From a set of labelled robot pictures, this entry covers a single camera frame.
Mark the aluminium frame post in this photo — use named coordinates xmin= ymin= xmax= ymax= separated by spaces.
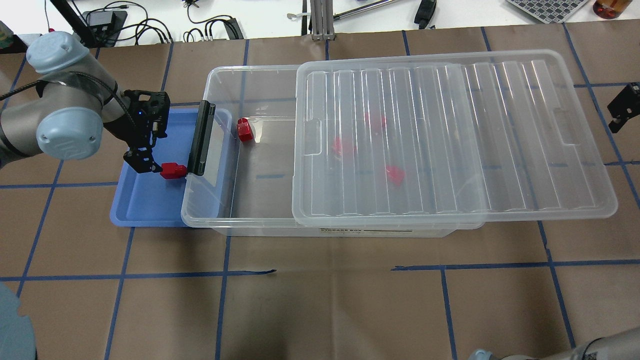
xmin=309 ymin=0 xmax=336 ymax=42

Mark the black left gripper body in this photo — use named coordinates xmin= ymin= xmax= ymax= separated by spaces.
xmin=103 ymin=89 xmax=171 ymax=150

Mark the checkered calibration board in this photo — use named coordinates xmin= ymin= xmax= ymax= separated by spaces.
xmin=506 ymin=0 xmax=588 ymax=24

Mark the black monitor stand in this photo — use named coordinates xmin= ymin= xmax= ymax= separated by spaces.
xmin=46 ymin=0 xmax=128 ymax=49

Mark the black power adapter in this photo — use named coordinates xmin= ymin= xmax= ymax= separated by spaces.
xmin=413 ymin=0 xmax=438 ymax=30

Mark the red block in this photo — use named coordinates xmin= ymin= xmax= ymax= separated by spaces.
xmin=385 ymin=165 xmax=406 ymax=187
xmin=363 ymin=111 xmax=387 ymax=133
xmin=237 ymin=117 xmax=255 ymax=143
xmin=160 ymin=162 xmax=188 ymax=180
xmin=331 ymin=137 xmax=358 ymax=158

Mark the clear plastic box lid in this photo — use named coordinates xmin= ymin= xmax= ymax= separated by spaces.
xmin=291 ymin=49 xmax=618 ymax=227

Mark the clear plastic storage box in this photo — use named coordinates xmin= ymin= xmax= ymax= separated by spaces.
xmin=180 ymin=64 xmax=482 ymax=238

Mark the blue plastic tray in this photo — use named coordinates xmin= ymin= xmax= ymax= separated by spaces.
xmin=110 ymin=108 xmax=198 ymax=228

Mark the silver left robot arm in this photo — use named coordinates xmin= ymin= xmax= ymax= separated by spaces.
xmin=0 ymin=31 xmax=170 ymax=174

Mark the long metal rod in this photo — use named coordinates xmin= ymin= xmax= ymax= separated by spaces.
xmin=333 ymin=0 xmax=397 ymax=22

